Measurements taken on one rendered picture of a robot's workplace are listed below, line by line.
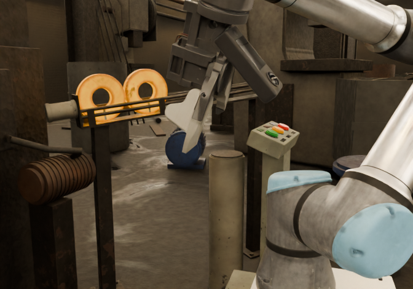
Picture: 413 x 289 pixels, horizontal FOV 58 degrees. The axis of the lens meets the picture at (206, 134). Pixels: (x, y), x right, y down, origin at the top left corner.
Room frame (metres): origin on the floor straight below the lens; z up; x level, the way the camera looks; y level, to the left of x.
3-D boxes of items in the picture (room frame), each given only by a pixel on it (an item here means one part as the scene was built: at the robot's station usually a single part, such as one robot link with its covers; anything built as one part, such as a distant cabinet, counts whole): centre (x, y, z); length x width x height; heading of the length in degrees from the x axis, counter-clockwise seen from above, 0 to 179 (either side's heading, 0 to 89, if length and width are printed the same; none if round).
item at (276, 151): (1.18, -0.23, 0.31); 0.24 x 0.16 x 0.62; 155
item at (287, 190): (0.67, -0.18, 0.54); 0.13 x 0.12 x 0.14; 25
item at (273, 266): (0.67, -0.17, 0.43); 0.15 x 0.15 x 0.10
